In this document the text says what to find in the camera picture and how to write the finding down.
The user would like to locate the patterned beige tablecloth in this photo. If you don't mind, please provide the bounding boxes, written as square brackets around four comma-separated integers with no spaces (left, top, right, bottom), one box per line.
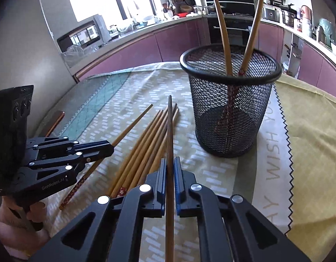
[45,62,292,235]

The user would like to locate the yellow-green table cloth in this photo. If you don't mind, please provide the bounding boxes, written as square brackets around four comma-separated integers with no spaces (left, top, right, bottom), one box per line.
[276,75,336,261]

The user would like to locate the built-in black oven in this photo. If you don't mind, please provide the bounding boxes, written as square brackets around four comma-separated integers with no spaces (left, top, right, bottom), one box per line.
[206,0,258,46]

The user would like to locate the bamboo chopstick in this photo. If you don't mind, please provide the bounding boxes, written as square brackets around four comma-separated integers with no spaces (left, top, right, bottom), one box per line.
[108,109,167,198]
[238,0,264,76]
[213,0,233,76]
[123,108,168,192]
[106,110,162,198]

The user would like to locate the bamboo chopstick apart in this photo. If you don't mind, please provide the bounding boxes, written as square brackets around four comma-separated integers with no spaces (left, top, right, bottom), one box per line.
[58,103,154,211]

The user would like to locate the dark brown chopstick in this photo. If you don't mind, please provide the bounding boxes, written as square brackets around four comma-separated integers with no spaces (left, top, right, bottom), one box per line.
[165,95,174,262]

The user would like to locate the left hand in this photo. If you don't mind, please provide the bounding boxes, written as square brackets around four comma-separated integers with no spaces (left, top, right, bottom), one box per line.
[0,196,50,261]

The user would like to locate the purple kitchen cabinets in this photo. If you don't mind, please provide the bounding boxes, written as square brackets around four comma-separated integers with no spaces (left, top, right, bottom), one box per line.
[73,17,336,97]

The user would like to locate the white microwave oven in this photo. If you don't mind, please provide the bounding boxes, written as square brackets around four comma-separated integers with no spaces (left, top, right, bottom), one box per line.
[57,14,111,53]

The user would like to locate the black mesh utensil holder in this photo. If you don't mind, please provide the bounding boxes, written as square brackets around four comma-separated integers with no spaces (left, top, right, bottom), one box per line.
[180,44,281,158]

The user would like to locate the black left camera box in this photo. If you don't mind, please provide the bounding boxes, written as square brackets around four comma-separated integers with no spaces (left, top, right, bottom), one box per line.
[0,85,34,173]

